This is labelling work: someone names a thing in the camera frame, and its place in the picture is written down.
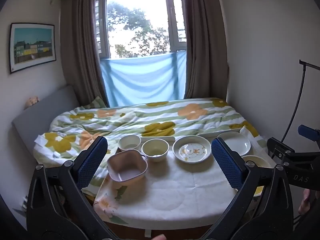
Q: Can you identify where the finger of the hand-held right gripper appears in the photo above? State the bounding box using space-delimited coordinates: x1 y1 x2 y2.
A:
297 124 320 143
266 137 297 159

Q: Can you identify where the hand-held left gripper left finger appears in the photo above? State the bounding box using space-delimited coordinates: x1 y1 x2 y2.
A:
26 136 118 240

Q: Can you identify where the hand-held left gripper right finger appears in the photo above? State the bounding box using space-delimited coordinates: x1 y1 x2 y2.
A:
211 137 294 240

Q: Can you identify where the plain white plate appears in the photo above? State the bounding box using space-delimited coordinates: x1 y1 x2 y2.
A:
216 131 251 157

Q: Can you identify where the yellow-rimmed plate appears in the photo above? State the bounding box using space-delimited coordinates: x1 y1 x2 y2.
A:
240 154 273 197

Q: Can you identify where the pink square bowl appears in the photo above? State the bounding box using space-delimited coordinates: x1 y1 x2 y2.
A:
107 149 148 182

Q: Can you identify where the cartoon print plate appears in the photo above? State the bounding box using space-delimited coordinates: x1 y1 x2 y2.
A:
172 135 213 164

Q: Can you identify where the small white bowl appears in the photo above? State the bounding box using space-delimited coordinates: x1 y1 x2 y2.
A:
118 134 142 152

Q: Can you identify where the cream round bowl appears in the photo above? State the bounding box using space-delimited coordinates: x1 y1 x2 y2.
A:
141 139 170 162

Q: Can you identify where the person's right hand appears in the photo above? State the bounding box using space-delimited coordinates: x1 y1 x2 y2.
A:
298 189 312 216

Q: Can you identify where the green checkered pillow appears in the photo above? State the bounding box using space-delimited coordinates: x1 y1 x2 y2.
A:
84 96 108 110

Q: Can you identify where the grey padded headboard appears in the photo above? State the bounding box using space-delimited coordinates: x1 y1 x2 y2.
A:
12 84 81 163

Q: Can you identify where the white railed table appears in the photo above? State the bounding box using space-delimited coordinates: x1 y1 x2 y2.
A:
94 129 278 230

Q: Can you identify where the floral striped blanket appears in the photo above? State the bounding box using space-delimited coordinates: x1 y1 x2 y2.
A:
32 97 269 195

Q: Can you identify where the small plush toy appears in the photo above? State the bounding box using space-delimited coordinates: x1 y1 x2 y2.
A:
24 96 40 110

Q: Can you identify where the light blue cloth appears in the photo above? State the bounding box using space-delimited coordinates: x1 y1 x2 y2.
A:
99 50 187 107

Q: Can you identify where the framed houses picture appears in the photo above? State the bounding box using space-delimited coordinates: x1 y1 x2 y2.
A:
9 22 57 75

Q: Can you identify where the white framed window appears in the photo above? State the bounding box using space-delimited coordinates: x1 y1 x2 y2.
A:
94 0 188 59

